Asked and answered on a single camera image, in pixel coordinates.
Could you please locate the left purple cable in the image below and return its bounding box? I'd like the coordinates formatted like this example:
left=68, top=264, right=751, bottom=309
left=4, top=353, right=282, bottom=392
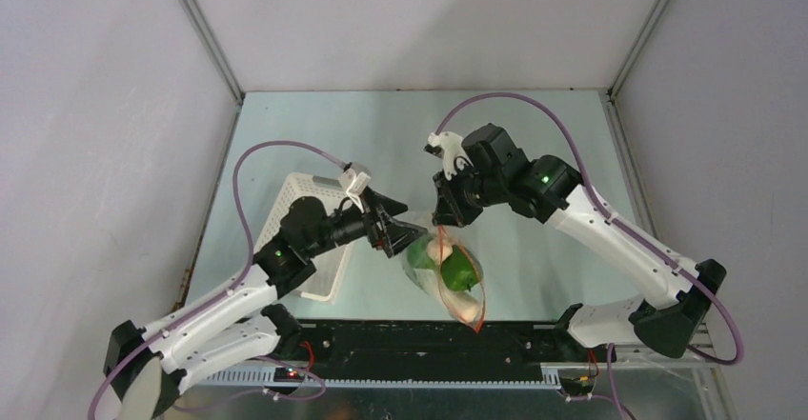
left=87, top=140, right=349, bottom=420

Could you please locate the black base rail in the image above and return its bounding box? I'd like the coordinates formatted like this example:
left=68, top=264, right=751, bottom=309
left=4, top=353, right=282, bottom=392
left=270, top=319, right=605, bottom=383

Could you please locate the clear zip top bag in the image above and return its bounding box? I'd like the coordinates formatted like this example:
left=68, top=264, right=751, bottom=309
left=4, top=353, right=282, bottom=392
left=399, top=211, right=487, bottom=333

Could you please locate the green pepper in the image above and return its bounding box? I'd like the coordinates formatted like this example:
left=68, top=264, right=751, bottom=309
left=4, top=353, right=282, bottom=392
left=440, top=246, right=483, bottom=291

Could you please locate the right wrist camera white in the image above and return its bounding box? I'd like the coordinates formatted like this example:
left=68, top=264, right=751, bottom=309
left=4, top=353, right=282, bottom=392
left=424, top=131, right=473, bottom=180

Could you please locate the white perforated plastic basket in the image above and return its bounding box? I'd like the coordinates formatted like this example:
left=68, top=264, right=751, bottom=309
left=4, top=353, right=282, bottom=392
left=255, top=172, right=354, bottom=304

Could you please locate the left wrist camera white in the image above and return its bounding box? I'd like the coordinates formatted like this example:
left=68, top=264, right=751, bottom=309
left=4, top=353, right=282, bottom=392
left=338, top=162, right=371, bottom=213

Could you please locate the green bok choy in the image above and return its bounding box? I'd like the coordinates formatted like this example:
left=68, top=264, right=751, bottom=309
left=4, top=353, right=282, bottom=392
left=402, top=234, right=439, bottom=294

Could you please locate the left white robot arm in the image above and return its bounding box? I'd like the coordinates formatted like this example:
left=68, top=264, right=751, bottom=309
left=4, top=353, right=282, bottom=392
left=99, top=189, right=426, bottom=419

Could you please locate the small beige mushroom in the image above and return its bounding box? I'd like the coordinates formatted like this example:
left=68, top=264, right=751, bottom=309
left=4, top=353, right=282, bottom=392
left=426, top=239, right=454, bottom=264

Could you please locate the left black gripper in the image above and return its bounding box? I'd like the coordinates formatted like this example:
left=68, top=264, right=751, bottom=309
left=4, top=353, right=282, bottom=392
left=305, top=186, right=427, bottom=258

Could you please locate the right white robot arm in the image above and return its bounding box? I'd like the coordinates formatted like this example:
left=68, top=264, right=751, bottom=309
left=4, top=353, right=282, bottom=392
left=425, top=124, right=726, bottom=361

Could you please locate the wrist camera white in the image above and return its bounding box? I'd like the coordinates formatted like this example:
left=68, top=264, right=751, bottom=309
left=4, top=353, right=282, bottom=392
left=424, top=131, right=473, bottom=180
left=338, top=162, right=371, bottom=213

